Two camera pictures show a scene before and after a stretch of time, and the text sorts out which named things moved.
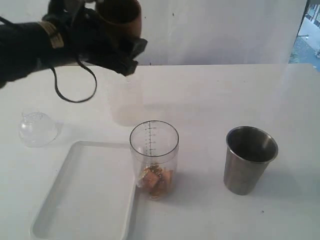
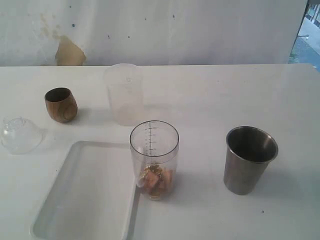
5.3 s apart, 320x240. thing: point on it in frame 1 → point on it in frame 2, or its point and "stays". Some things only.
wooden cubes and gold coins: (157, 181) stays
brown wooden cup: (124, 17) → (60, 104)
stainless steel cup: (249, 151) stays
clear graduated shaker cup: (154, 147) stays
